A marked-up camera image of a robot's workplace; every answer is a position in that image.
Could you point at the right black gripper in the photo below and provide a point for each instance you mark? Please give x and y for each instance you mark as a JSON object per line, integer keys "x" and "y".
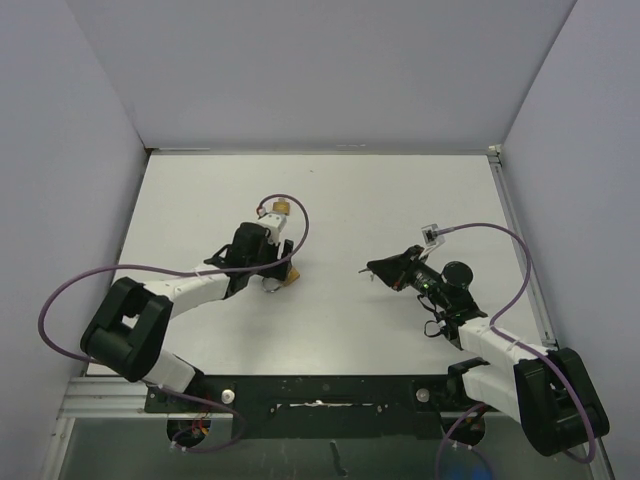
{"x": 393, "y": 270}

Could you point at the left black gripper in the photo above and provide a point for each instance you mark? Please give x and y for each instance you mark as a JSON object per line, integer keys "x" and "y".
{"x": 278, "y": 273}

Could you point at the large brass padlock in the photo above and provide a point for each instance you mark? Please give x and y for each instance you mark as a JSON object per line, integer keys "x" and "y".
{"x": 272, "y": 285}

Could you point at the small brass padlock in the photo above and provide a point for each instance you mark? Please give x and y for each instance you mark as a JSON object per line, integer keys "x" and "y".
{"x": 281, "y": 206}

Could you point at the silver key bunch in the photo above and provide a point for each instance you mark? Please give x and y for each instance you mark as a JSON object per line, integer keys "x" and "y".
{"x": 368, "y": 272}

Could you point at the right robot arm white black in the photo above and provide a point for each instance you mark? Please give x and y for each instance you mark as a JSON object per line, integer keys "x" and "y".
{"x": 548, "y": 392}

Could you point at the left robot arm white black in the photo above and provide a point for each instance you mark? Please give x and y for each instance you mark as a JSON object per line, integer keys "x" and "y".
{"x": 127, "y": 332}

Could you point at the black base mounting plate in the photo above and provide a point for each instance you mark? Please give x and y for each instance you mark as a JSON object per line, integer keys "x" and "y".
{"x": 218, "y": 411}

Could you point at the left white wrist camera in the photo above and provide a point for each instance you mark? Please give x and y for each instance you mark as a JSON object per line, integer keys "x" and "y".
{"x": 274, "y": 223}

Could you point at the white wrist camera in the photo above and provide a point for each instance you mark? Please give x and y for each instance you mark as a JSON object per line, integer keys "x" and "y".
{"x": 433, "y": 239}
{"x": 274, "y": 223}

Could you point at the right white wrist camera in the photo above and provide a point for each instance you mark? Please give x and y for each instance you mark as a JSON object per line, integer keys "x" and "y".
{"x": 433, "y": 239}

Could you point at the aluminium right side rail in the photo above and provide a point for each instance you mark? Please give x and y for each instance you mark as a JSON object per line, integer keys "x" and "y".
{"x": 534, "y": 291}

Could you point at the aluminium rail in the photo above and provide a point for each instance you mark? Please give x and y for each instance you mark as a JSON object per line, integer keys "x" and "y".
{"x": 534, "y": 291}
{"x": 103, "y": 397}

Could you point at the aluminium front rail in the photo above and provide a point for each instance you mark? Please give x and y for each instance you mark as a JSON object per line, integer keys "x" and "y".
{"x": 103, "y": 397}

